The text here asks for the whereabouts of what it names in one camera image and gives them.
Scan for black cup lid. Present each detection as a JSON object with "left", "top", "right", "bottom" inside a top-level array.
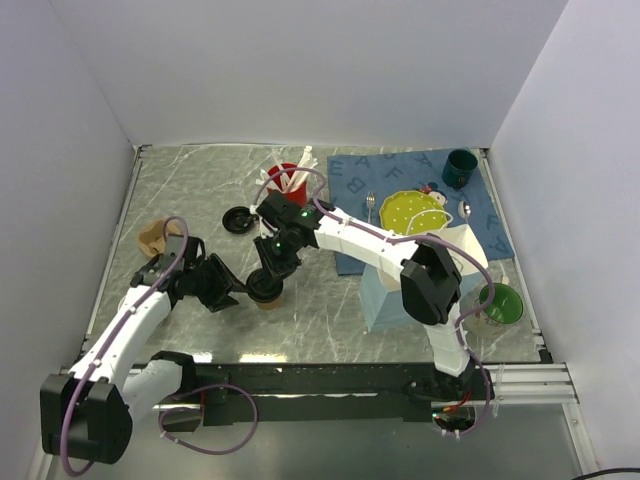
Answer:
[
  {"left": 246, "top": 269, "right": 284, "bottom": 303},
  {"left": 222, "top": 206, "right": 257, "bottom": 235}
]

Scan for purple cable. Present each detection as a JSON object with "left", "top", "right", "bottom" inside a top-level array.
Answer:
[
  {"left": 58, "top": 215, "right": 190, "bottom": 476},
  {"left": 252, "top": 167, "right": 497, "bottom": 436}
]

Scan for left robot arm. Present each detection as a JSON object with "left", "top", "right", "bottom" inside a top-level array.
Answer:
[{"left": 40, "top": 234, "right": 246, "bottom": 464}]

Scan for white wrapped straws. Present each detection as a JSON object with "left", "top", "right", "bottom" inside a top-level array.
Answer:
[{"left": 255, "top": 145, "right": 318, "bottom": 186}]

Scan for silver fork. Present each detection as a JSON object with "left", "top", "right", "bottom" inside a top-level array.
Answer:
[{"left": 366, "top": 191, "right": 376, "bottom": 224}]

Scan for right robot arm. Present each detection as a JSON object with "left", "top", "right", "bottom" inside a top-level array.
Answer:
[{"left": 250, "top": 191, "right": 472, "bottom": 399}]

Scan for yellow dotted plate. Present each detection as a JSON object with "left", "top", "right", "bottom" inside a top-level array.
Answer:
[{"left": 379, "top": 187, "right": 453, "bottom": 236}]

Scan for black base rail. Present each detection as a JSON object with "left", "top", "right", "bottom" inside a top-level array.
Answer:
[{"left": 134, "top": 348, "right": 501, "bottom": 429}]

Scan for red straw holder cup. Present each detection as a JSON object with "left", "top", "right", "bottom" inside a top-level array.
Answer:
[{"left": 267, "top": 171, "right": 307, "bottom": 206}]

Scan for blue letter-print cloth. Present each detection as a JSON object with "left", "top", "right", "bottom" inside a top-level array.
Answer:
[{"left": 327, "top": 149, "right": 514, "bottom": 262}]

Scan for cardboard cup carrier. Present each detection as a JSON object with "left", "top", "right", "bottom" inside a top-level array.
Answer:
[{"left": 136, "top": 218, "right": 182, "bottom": 259}]

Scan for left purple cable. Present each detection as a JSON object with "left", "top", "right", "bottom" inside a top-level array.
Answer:
[{"left": 58, "top": 215, "right": 190, "bottom": 476}]

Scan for dark green mug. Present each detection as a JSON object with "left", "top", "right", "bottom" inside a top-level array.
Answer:
[{"left": 442, "top": 149, "right": 478, "bottom": 190}]

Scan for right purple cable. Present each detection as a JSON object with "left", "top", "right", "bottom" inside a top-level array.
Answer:
[{"left": 252, "top": 167, "right": 497, "bottom": 436}]

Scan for silver spoon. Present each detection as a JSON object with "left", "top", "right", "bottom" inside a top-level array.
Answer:
[{"left": 458, "top": 201, "right": 472, "bottom": 224}]

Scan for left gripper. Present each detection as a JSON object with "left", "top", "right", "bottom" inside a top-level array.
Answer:
[{"left": 185, "top": 253, "right": 248, "bottom": 312}]

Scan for light blue paper bag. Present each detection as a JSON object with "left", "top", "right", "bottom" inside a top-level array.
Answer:
[{"left": 359, "top": 224, "right": 489, "bottom": 333}]

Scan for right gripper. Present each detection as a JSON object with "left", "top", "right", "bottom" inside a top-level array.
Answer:
[{"left": 254, "top": 229, "right": 302, "bottom": 290}]

